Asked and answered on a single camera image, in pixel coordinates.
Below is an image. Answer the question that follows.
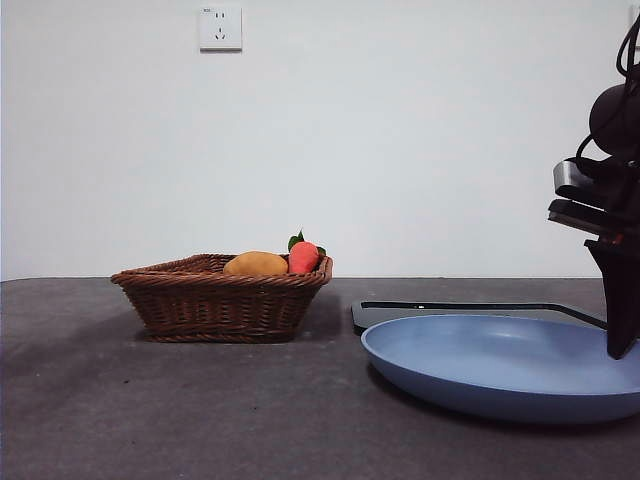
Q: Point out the blue round plate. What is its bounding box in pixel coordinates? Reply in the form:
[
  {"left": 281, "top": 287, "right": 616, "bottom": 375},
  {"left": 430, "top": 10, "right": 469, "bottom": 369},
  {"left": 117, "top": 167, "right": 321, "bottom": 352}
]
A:
[{"left": 360, "top": 314, "right": 640, "bottom": 425}]

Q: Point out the white wall socket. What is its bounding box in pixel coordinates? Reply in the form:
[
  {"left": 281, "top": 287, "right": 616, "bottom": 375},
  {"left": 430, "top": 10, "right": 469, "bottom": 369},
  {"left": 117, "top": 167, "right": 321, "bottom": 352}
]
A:
[{"left": 199, "top": 5, "right": 243, "bottom": 53}]

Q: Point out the red carrot with green leaves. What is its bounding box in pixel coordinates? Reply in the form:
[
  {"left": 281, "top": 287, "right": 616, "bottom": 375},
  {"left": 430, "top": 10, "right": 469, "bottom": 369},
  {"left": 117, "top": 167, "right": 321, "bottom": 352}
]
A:
[{"left": 287, "top": 229, "right": 328, "bottom": 276}]

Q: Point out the black flat tray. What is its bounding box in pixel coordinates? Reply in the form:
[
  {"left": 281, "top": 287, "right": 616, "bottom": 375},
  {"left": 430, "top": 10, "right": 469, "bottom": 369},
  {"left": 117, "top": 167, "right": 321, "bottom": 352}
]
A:
[{"left": 350, "top": 300, "right": 609, "bottom": 337}]

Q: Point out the brown wicker basket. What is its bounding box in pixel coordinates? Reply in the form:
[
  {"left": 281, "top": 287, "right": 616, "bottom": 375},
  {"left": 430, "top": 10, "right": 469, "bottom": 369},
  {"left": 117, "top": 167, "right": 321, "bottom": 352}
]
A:
[{"left": 110, "top": 253, "right": 334, "bottom": 345}]

